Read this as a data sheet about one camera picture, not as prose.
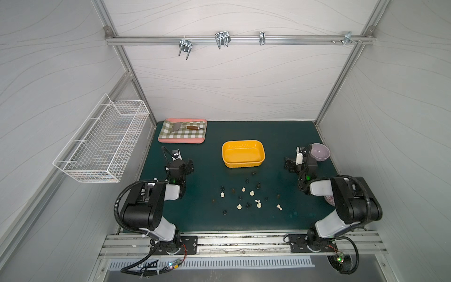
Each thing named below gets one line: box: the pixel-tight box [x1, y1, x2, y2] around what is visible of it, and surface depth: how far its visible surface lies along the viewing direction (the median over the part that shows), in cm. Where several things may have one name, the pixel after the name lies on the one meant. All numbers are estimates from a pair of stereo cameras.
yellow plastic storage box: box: [221, 139, 266, 169], surface depth 103 cm
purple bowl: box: [310, 142, 331, 162], surface depth 102 cm
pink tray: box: [157, 118, 208, 144], surface depth 113 cm
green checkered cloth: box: [158, 120, 207, 139], surface depth 117 cm
